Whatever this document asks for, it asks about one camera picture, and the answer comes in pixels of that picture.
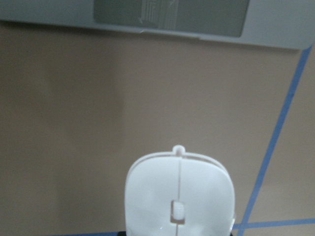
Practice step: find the white computer mouse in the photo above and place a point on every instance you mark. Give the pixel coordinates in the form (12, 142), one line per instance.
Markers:
(179, 193)

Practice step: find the grey laptop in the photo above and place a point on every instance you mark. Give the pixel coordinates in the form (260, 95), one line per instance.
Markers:
(273, 23)

